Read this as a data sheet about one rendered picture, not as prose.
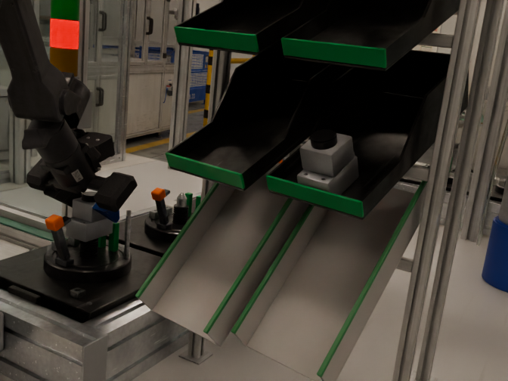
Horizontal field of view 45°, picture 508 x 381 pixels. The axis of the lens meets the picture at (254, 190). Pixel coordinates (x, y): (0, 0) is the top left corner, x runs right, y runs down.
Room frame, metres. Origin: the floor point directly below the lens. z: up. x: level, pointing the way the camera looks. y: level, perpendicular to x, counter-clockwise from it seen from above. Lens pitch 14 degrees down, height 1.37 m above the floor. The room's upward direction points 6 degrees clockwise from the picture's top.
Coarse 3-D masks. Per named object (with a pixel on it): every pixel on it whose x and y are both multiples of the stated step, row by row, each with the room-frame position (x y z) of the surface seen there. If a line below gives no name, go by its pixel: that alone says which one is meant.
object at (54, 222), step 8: (56, 216) 0.87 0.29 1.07; (64, 216) 0.90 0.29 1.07; (48, 224) 0.86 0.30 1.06; (56, 224) 0.86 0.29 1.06; (64, 224) 0.88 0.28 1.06; (56, 232) 0.87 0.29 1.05; (56, 240) 0.88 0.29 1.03; (64, 240) 0.88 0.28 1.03; (56, 248) 0.88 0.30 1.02; (64, 248) 0.88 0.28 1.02; (64, 256) 0.88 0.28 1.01
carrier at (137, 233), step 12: (168, 204) 1.28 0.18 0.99; (180, 204) 1.15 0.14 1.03; (144, 216) 1.24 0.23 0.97; (156, 216) 1.17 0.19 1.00; (168, 216) 1.19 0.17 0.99; (180, 216) 1.15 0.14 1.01; (120, 228) 1.14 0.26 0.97; (132, 228) 1.15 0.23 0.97; (144, 228) 1.14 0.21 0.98; (156, 228) 1.11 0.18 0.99; (168, 228) 1.11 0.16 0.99; (180, 228) 1.12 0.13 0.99; (120, 240) 1.08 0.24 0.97; (132, 240) 1.08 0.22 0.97; (144, 240) 1.09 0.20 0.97; (156, 240) 1.10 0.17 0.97; (168, 240) 1.09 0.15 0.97; (156, 252) 1.04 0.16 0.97
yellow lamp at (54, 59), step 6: (54, 48) 1.11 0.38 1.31; (60, 48) 1.11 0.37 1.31; (66, 48) 1.12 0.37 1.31; (54, 54) 1.11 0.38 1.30; (60, 54) 1.11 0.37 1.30; (66, 54) 1.11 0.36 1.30; (72, 54) 1.12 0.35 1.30; (54, 60) 1.11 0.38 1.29; (60, 60) 1.11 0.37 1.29; (66, 60) 1.11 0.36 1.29; (72, 60) 1.12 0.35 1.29; (54, 66) 1.11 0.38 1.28; (60, 66) 1.11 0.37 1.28; (66, 66) 1.11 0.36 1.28; (72, 66) 1.12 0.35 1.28; (72, 72) 1.12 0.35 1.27
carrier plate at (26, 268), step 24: (0, 264) 0.91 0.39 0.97; (24, 264) 0.92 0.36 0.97; (144, 264) 0.97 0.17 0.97; (24, 288) 0.84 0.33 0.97; (48, 288) 0.84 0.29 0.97; (72, 288) 0.85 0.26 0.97; (96, 288) 0.86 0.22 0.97; (120, 288) 0.87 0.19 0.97; (72, 312) 0.79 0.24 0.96; (96, 312) 0.79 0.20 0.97
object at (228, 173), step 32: (256, 64) 0.91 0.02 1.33; (288, 64) 0.97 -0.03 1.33; (320, 64) 0.93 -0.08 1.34; (224, 96) 0.85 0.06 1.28; (256, 96) 0.91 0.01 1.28; (288, 96) 0.92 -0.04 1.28; (320, 96) 0.81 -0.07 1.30; (224, 128) 0.86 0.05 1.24; (256, 128) 0.84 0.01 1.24; (288, 128) 0.77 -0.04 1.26; (192, 160) 0.75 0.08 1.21; (224, 160) 0.77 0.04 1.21; (256, 160) 0.72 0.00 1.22
